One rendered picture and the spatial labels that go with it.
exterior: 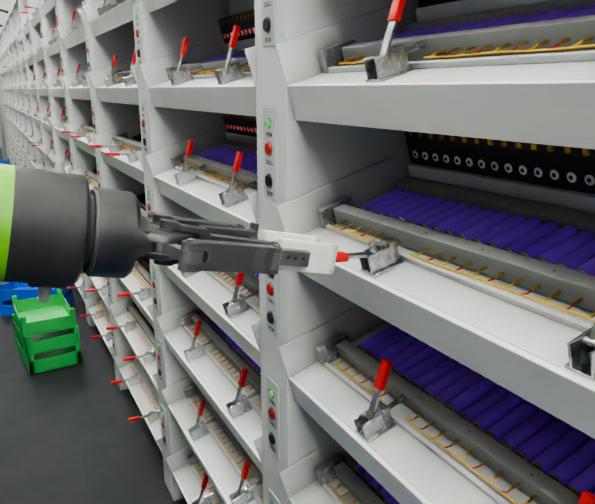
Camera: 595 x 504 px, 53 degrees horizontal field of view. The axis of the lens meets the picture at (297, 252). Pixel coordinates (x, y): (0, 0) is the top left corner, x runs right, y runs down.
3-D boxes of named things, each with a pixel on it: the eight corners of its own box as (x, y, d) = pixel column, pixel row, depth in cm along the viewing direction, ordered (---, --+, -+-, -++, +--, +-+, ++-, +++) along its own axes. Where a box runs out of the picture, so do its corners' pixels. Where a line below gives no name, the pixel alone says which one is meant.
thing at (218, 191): (266, 254, 89) (239, 167, 84) (159, 193, 141) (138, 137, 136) (375, 203, 96) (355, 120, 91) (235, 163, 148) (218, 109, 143)
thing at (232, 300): (268, 375, 95) (242, 301, 89) (164, 274, 147) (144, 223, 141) (371, 319, 102) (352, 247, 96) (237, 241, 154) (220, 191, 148)
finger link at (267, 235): (256, 259, 59) (253, 258, 60) (316, 265, 63) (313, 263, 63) (261, 230, 59) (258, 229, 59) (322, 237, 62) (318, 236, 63)
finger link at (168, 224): (159, 217, 52) (160, 220, 51) (280, 234, 56) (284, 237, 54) (152, 260, 53) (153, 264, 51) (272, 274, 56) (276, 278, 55)
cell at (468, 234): (513, 227, 65) (469, 251, 62) (500, 224, 66) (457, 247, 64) (511, 212, 64) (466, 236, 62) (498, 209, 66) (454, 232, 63)
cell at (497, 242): (545, 235, 61) (499, 260, 59) (530, 231, 63) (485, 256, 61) (543, 218, 61) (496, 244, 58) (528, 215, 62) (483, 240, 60)
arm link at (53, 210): (18, 161, 42) (13, 149, 50) (1, 318, 44) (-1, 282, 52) (106, 174, 45) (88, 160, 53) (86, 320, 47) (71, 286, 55)
